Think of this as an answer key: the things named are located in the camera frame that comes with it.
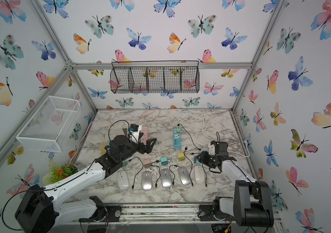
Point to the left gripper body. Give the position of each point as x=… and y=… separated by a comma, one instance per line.
x=131, y=150

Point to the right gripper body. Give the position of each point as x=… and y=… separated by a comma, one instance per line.
x=208, y=159

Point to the pink charger plug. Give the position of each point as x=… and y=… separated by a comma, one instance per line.
x=147, y=163

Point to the white wireless mouse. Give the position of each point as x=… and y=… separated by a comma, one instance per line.
x=122, y=179

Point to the yellow green charger plug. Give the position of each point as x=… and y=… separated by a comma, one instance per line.
x=181, y=156

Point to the black charging cable silver mouse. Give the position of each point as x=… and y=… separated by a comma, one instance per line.
x=157, y=169

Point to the black charging cable white mouse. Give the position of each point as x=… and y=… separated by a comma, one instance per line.
x=139, y=160

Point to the teal charger plug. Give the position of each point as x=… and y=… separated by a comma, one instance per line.
x=164, y=161

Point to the teal power strip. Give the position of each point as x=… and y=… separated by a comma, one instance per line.
x=177, y=139

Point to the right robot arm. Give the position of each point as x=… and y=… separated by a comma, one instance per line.
x=251, y=204

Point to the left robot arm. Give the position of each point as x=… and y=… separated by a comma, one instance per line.
x=43, y=208

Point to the pink power strip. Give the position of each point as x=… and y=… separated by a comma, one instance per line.
x=144, y=137

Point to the artificial potted plant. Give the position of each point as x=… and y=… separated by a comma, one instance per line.
x=58, y=173

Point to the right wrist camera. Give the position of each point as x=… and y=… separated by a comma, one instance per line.
x=212, y=149

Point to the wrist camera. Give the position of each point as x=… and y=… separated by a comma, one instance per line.
x=134, y=132
x=212, y=149

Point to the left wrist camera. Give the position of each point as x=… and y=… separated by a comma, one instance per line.
x=134, y=132

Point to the aluminium front rail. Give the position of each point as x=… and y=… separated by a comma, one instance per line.
x=139, y=213

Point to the white mesh wall basket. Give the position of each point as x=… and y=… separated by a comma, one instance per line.
x=49, y=124

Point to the black wire wall basket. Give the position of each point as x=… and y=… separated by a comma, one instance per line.
x=155, y=77

